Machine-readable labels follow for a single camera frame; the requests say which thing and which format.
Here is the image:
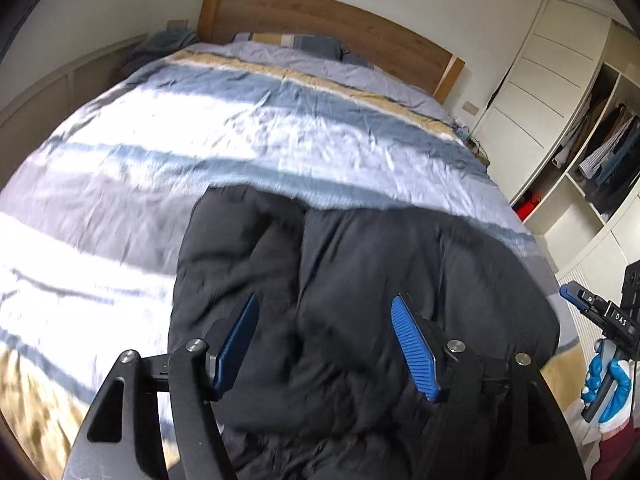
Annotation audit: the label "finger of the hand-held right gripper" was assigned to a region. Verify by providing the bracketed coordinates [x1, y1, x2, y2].
[559, 282, 610, 323]

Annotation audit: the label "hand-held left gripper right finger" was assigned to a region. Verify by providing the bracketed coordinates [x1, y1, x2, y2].
[390, 295, 588, 480]

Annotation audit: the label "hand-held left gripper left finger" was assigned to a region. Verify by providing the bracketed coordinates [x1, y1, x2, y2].
[62, 292, 261, 480]

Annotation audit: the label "black padded jacket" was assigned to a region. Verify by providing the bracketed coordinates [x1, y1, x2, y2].
[167, 184, 561, 480]

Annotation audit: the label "hanging clothes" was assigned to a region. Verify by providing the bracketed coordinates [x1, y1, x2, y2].
[552, 102, 640, 216]

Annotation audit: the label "person's right hand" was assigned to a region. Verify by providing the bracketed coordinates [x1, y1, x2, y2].
[580, 338, 632, 425]

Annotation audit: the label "white ribbed radiator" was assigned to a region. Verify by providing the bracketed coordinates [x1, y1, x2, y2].
[556, 260, 613, 343]

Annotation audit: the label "red bag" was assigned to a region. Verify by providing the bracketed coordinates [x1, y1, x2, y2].
[514, 192, 543, 221]

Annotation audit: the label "person's dark red clothing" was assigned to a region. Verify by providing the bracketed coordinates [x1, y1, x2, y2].
[580, 417, 640, 480]

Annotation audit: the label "bedside table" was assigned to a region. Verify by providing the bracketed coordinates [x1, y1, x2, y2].
[457, 122, 492, 167]

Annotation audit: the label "white wardrobe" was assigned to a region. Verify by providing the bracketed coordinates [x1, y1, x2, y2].
[472, 0, 640, 321]

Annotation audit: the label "striped blue grey duvet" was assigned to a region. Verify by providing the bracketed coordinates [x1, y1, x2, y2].
[0, 40, 581, 480]

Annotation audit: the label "dark blue pillow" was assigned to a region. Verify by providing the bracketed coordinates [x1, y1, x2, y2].
[340, 50, 375, 69]

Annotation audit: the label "striped pillow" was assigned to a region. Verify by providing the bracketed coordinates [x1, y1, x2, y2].
[232, 31, 346, 61]

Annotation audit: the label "grey folded blanket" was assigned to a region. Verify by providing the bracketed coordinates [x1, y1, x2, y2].
[131, 29, 198, 64]

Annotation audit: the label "wooden bed headboard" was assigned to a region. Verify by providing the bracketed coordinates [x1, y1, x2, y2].
[197, 0, 466, 106]

